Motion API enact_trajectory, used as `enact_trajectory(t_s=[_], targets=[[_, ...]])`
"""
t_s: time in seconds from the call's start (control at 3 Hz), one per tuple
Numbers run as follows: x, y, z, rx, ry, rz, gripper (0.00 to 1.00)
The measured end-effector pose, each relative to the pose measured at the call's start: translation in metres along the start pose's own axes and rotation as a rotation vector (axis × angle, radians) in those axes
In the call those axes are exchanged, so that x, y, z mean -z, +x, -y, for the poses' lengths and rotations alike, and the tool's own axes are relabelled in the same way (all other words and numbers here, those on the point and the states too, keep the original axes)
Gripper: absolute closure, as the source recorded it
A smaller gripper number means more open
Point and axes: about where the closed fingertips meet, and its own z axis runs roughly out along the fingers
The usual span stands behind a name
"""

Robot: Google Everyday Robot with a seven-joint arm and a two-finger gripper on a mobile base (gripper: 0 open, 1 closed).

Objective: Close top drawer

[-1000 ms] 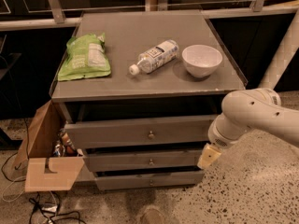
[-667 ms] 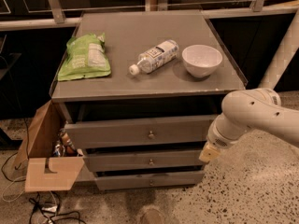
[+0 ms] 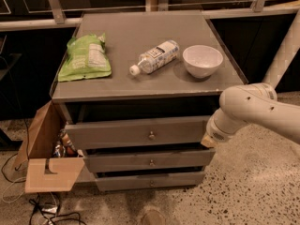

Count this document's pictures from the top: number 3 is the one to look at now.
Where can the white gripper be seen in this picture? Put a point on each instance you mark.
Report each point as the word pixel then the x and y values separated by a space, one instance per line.
pixel 215 132

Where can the grey top drawer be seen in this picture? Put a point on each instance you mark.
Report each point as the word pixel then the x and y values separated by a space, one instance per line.
pixel 138 132

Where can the grey drawer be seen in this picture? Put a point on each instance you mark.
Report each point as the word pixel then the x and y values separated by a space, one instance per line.
pixel 160 180
pixel 138 132
pixel 148 160

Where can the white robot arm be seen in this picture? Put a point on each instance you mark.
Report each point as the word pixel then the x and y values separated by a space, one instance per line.
pixel 257 103

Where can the grey drawer cabinet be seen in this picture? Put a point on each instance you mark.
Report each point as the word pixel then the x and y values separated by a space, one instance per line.
pixel 168 92

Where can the grey bottom drawer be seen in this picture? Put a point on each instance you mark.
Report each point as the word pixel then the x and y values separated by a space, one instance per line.
pixel 160 180

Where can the grey middle drawer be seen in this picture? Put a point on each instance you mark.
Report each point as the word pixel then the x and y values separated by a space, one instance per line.
pixel 148 160

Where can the white bowl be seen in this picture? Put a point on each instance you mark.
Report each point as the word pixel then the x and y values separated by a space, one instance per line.
pixel 201 61

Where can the clear plastic water bottle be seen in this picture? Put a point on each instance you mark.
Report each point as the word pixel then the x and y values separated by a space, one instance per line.
pixel 156 58

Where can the snack items in box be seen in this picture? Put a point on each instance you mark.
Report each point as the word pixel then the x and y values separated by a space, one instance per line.
pixel 64 148

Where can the green snack bag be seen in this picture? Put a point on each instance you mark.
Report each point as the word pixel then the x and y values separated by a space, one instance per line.
pixel 86 59

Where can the brown cardboard box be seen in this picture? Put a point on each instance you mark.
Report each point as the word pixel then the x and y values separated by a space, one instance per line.
pixel 44 172

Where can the metal railing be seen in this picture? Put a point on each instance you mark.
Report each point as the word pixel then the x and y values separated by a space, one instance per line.
pixel 42 14

